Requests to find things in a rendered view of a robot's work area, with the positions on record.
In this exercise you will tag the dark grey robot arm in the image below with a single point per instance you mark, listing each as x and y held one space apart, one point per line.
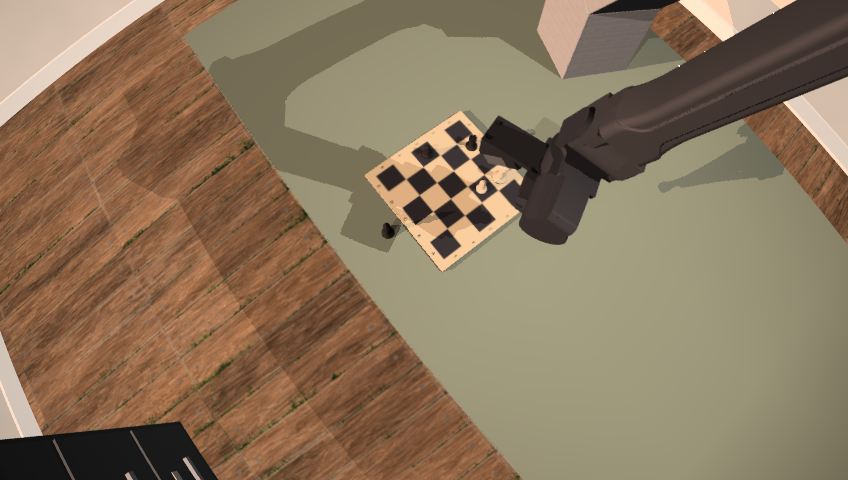
795 50

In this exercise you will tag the tan and black chessboard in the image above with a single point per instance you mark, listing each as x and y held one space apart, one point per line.
436 199

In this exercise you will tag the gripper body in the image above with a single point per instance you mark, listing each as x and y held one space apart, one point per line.
521 199

